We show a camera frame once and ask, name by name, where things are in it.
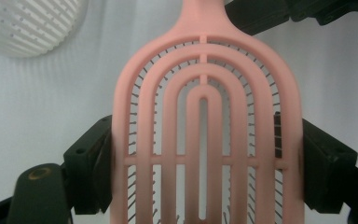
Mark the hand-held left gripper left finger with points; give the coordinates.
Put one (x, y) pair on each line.
(88, 168)

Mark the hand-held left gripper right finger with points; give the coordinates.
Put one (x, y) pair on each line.
(326, 171)

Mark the pink hairbrush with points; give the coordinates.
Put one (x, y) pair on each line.
(205, 62)

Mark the white table sheet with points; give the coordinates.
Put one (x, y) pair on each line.
(43, 102)

